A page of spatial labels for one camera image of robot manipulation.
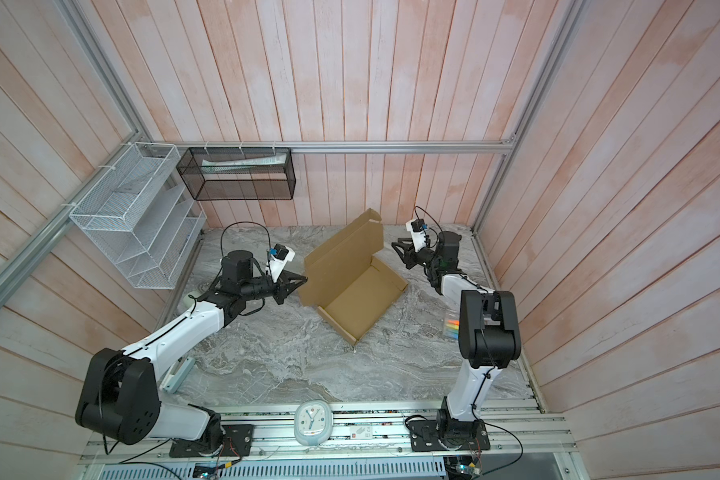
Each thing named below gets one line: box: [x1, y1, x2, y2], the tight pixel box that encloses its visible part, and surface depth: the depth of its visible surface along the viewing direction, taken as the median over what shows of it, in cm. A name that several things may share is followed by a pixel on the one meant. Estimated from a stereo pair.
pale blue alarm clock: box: [294, 400, 334, 447], surface depth 76 cm
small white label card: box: [350, 426, 374, 440], surface depth 76 cm
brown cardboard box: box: [297, 208, 408, 345], surface depth 98 cm
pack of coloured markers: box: [446, 320, 460, 340], surface depth 94 cm
